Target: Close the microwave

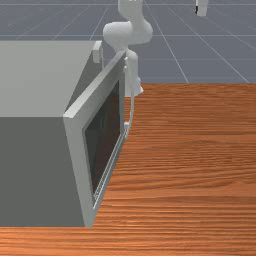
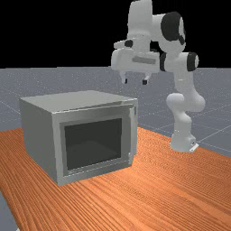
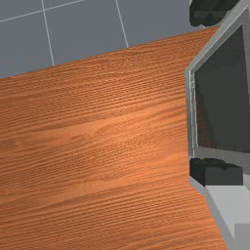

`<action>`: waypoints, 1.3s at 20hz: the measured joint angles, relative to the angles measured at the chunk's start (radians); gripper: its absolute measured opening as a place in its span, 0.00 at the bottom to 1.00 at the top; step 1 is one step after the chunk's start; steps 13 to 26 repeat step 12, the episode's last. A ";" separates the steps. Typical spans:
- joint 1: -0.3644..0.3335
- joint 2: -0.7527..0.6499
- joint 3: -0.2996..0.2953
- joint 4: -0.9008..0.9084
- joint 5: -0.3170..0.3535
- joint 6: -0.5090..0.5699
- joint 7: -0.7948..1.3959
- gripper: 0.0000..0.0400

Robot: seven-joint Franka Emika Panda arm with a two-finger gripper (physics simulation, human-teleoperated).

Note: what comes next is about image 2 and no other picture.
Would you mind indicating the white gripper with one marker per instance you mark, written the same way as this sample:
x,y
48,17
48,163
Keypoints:
x,y
135,61

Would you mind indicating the grey microwave oven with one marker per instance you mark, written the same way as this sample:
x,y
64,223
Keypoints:
x,y
45,132

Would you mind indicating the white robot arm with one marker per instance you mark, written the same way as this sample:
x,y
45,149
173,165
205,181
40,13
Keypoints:
x,y
183,87

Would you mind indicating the grey microwave door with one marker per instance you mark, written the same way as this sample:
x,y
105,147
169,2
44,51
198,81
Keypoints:
x,y
133,132

